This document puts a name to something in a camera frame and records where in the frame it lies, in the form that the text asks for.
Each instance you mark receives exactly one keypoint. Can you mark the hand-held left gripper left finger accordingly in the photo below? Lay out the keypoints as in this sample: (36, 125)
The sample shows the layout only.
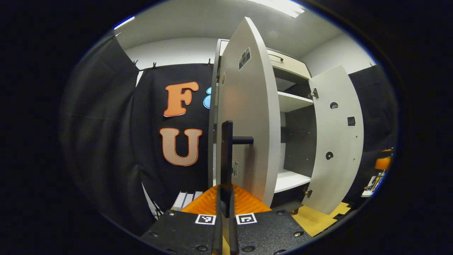
(217, 237)

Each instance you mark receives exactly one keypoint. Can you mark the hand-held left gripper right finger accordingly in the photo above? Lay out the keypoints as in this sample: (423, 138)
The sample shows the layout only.
(233, 237)

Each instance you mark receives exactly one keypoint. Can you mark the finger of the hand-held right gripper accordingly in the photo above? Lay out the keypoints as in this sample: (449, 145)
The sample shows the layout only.
(383, 163)

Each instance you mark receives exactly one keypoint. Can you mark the beige double-door shoe cabinet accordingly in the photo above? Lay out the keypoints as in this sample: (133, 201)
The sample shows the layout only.
(293, 102)

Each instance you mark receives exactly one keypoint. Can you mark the cabinet door with camera sticker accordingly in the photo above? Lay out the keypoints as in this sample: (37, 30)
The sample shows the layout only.
(254, 99)

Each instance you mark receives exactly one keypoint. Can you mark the metal door hinge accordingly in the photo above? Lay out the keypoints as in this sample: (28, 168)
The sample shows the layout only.
(313, 94)
(308, 192)

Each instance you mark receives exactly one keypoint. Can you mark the white tool tray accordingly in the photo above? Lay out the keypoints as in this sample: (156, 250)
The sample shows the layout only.
(371, 186)

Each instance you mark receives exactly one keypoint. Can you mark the black backdrop cloth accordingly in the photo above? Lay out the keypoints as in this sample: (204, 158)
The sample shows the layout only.
(106, 124)

